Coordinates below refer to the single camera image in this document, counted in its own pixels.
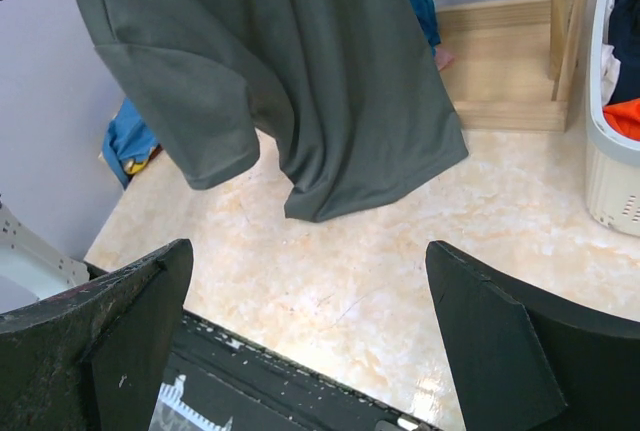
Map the pink hanging t-shirt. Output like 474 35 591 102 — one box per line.
434 47 455 71

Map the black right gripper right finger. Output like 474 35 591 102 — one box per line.
425 241 639 430

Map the teal blue hanging t-shirt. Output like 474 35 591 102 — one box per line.
409 0 441 55

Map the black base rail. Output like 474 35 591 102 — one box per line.
149 312 432 431

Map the blue folded cloth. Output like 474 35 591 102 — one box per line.
101 98 162 189

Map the wooden clothes rack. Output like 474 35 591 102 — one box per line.
438 0 587 133

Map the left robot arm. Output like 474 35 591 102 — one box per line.
0 203 90 313

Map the dark grey t-shirt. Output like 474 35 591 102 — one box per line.
76 0 468 223

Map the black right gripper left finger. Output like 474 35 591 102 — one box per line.
1 239 193 430

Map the yellow cloth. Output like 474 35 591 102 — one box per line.
99 147 158 179

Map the orange garment in basket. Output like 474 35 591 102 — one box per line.
603 98 640 141

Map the navy garment in basket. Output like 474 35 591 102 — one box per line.
608 0 639 105

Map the white laundry basket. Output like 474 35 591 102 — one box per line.
584 0 639 236

